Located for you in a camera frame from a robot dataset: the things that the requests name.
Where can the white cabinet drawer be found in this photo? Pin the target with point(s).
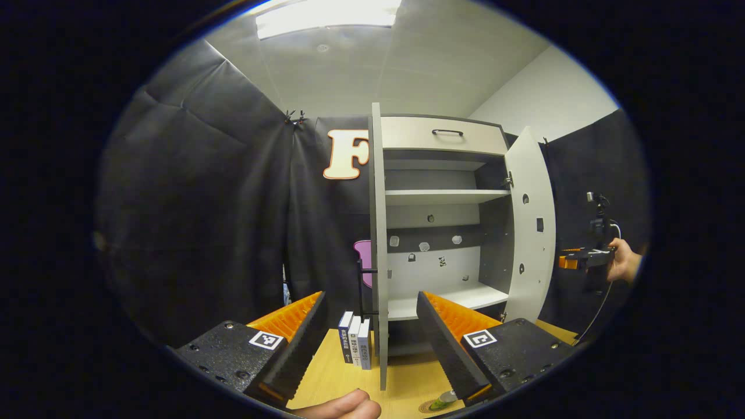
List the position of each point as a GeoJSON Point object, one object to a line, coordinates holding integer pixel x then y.
{"type": "Point", "coordinates": [407, 134]}

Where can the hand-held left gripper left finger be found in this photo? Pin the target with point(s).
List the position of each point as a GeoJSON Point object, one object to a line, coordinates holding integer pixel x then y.
{"type": "Point", "coordinates": [297, 355]}

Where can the white cabinet shelf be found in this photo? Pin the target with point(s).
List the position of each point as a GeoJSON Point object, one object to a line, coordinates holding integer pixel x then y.
{"type": "Point", "coordinates": [442, 198]}
{"type": "Point", "coordinates": [465, 297]}

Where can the dark blue book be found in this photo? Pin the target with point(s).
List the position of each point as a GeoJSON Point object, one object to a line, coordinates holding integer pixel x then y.
{"type": "Point", "coordinates": [346, 337]}

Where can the round brown coaster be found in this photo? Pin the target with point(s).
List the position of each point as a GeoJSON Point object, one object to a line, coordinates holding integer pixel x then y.
{"type": "Point", "coordinates": [428, 407]}

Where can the white and grey cabinet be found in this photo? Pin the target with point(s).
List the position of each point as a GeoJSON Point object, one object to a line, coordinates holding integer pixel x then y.
{"type": "Point", "coordinates": [430, 267]}

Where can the ceiling light panel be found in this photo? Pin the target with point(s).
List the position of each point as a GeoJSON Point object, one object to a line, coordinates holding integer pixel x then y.
{"type": "Point", "coordinates": [326, 17]}

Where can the green label clear bottle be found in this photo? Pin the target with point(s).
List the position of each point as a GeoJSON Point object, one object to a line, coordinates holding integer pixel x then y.
{"type": "Point", "coordinates": [445, 398]}

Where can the white book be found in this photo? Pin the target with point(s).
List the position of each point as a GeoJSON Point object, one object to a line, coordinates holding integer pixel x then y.
{"type": "Point", "coordinates": [355, 343]}

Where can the pale grey book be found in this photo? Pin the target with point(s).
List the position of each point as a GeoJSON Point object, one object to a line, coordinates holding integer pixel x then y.
{"type": "Point", "coordinates": [365, 346]}

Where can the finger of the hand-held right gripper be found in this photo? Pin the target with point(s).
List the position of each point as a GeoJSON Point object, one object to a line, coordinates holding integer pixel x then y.
{"type": "Point", "coordinates": [570, 262]}

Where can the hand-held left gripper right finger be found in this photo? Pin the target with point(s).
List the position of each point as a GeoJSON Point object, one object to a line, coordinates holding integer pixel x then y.
{"type": "Point", "coordinates": [448, 355]}

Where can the white cabinet door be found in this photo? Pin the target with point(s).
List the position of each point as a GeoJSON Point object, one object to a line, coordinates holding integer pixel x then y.
{"type": "Point", "coordinates": [381, 233]}
{"type": "Point", "coordinates": [532, 233]}

